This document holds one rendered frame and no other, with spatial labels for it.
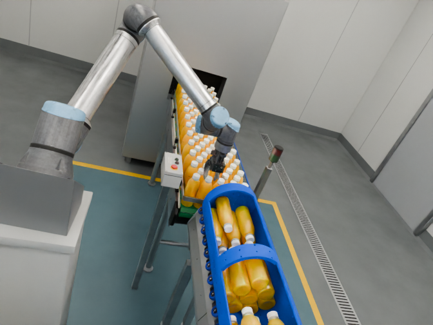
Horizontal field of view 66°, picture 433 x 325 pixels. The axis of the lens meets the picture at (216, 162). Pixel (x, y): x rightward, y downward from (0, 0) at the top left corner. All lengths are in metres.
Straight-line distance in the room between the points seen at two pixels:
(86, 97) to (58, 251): 0.63
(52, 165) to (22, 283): 0.51
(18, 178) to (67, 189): 0.15
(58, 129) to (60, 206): 0.27
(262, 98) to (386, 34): 2.25
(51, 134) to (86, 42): 4.52
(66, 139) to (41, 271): 0.51
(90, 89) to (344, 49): 5.19
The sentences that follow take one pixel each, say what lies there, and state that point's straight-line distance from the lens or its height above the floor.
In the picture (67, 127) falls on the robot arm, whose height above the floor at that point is 1.44.
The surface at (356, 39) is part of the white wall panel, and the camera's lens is 6.31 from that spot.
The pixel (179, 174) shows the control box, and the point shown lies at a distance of 1.82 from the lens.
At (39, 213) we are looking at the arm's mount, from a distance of 1.33.
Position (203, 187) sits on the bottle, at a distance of 1.87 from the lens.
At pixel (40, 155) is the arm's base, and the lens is 1.30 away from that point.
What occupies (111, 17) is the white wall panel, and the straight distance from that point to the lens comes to 5.61.
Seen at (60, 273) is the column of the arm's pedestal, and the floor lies 0.93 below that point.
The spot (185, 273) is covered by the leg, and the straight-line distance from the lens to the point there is 2.07.
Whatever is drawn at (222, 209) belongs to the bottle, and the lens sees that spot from 1.61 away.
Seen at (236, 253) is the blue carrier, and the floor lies 1.20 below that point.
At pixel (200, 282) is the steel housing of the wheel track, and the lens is 1.63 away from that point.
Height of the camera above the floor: 2.10
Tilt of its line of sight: 29 degrees down
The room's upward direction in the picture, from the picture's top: 22 degrees clockwise
